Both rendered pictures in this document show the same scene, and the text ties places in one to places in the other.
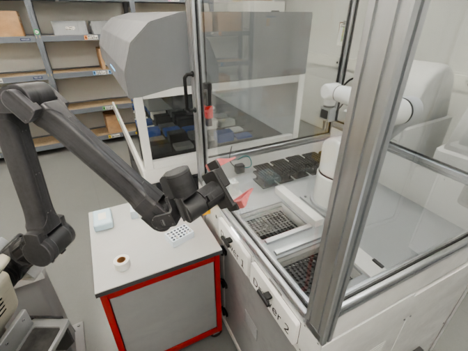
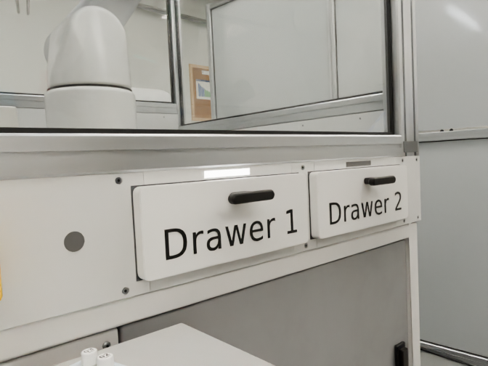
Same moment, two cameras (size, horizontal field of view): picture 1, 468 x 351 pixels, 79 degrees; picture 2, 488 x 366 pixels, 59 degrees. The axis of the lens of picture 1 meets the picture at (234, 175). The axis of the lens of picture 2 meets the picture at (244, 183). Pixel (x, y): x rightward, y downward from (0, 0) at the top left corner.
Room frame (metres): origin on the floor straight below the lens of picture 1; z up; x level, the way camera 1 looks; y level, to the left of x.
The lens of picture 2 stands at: (1.09, 0.58, 0.95)
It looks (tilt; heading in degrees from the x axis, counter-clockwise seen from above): 3 degrees down; 255
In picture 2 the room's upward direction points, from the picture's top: 3 degrees counter-clockwise
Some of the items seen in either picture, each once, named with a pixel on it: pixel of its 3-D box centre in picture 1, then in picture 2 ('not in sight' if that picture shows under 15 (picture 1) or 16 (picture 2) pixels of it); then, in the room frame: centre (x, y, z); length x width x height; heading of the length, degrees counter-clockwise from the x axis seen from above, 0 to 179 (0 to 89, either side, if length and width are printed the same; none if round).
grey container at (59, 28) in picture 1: (69, 28); not in sight; (4.22, 2.17, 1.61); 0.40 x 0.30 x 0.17; 120
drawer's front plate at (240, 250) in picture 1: (233, 244); (234, 218); (0.95, 0.00, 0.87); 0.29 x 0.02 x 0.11; 26
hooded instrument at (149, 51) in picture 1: (188, 118); not in sight; (2.66, 0.44, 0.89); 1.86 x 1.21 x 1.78; 26
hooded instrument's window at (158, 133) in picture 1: (184, 93); not in sight; (2.64, 0.45, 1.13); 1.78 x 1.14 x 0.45; 26
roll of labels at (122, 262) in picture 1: (122, 262); not in sight; (0.93, 0.51, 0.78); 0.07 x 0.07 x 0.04
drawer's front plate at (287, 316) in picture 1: (271, 299); (364, 197); (0.67, -0.14, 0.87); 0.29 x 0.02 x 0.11; 26
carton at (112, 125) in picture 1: (118, 120); not in sight; (4.41, 1.85, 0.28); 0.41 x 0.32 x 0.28; 120
